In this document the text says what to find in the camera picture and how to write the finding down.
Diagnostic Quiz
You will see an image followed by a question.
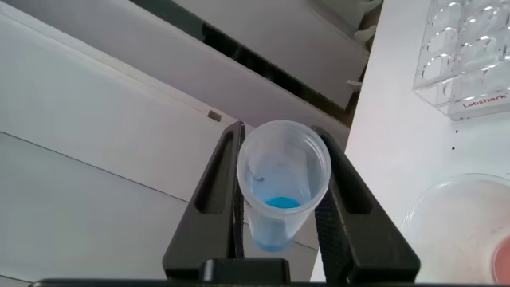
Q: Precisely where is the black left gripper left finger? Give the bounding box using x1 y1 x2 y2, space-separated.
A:
162 121 246 280

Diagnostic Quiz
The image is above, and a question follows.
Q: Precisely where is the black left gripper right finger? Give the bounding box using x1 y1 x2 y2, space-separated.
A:
310 126 422 285

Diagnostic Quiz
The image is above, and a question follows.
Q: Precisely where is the test tube with blue pigment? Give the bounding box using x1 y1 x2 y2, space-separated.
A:
237 120 332 253

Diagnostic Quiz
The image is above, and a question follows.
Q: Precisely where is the clear plastic beaker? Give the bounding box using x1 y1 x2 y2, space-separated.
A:
401 172 510 286

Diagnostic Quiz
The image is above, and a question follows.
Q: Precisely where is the clear acrylic test tube rack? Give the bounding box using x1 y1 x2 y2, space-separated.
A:
413 0 510 121

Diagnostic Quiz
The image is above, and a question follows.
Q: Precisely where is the white folding partition screen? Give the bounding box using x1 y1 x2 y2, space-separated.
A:
171 0 383 109
0 0 351 287

